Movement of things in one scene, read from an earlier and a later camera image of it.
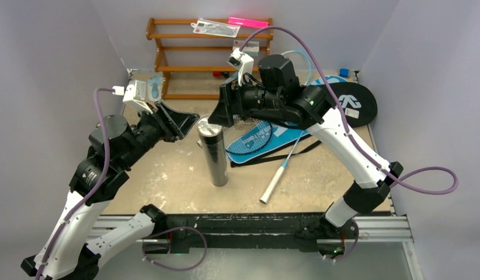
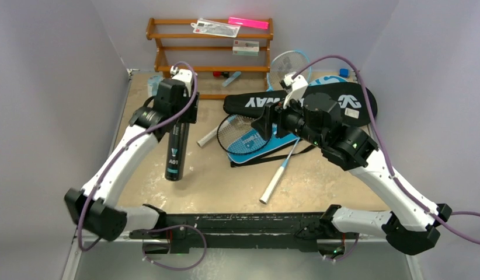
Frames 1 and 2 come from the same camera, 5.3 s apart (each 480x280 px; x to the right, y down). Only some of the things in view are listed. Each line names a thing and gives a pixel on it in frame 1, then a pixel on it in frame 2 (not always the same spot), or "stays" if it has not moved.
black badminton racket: [246, 135] stays
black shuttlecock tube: [212, 139] → [177, 152]
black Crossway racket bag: [359, 104] stays
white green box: [251, 48] stays
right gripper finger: [222, 114] → [264, 123]
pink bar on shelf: [247, 22] stays
